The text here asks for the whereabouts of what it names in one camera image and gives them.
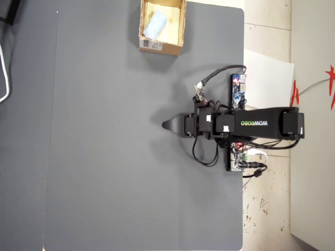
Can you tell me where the brown cardboard box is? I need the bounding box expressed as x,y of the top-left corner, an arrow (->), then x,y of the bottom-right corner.
138,0 -> 187,57

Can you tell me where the light blue foam block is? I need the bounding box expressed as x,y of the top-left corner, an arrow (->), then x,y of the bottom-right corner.
143,9 -> 168,40

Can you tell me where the white paper sheet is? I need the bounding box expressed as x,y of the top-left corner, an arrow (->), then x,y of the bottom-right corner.
244,48 -> 295,108

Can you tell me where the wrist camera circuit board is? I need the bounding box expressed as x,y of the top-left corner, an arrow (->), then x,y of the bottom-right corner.
194,84 -> 208,103

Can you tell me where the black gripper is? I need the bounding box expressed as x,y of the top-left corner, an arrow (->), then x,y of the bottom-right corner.
162,104 -> 213,140

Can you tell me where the blue controller circuit board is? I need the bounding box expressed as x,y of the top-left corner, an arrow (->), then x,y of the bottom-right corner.
230,74 -> 248,109

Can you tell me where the black frame object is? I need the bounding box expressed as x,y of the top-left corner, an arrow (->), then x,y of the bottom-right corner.
0,0 -> 21,26

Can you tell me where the grey floor cable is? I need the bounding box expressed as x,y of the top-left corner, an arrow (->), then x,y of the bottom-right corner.
298,77 -> 331,96

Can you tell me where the grey rubber table mat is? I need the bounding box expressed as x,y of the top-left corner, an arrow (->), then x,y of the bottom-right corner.
42,0 -> 245,251

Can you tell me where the thin black servo cable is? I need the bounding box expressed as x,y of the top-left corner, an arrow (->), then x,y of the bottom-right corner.
192,136 -> 220,167

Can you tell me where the white USB cable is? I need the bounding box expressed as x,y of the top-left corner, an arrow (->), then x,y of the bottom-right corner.
248,150 -> 269,165

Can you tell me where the black barrel plug cable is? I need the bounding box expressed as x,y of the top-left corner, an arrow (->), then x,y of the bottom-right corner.
242,161 -> 268,179

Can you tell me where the white curved tube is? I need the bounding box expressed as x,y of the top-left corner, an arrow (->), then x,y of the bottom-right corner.
0,43 -> 12,103

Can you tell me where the green terminal circuit board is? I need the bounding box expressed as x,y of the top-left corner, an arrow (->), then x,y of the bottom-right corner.
226,142 -> 248,173

